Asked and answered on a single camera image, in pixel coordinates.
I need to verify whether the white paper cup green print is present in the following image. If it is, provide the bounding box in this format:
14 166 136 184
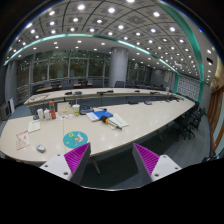
72 104 80 116

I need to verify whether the long white conference table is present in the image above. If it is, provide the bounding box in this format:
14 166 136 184
0 99 194 163

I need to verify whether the white document under tool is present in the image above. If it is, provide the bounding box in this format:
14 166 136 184
109 114 128 129

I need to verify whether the white paper sheet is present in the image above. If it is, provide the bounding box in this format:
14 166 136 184
28 120 40 133

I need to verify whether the blue folder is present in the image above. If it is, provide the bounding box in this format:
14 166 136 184
93 110 113 120

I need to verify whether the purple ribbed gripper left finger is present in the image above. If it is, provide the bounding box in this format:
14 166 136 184
39 142 92 186

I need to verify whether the round teal cartoon mouse pad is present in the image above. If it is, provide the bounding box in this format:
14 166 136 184
63 131 88 149

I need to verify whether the rear curved conference table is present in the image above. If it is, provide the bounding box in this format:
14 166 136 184
24 88 177 107

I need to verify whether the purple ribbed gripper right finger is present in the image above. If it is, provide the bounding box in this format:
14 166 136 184
132 142 183 186

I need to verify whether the grey round pillar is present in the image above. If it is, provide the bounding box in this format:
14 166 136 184
108 47 128 87

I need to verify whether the black office chair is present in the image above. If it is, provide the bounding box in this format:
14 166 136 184
174 102 205 138

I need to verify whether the yellow black handled tool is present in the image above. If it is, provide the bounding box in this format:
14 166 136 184
100 115 122 130

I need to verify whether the small grey computer mouse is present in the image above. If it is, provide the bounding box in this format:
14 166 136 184
36 145 46 153

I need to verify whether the red and white booklet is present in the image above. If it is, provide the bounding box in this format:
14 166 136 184
16 130 30 150

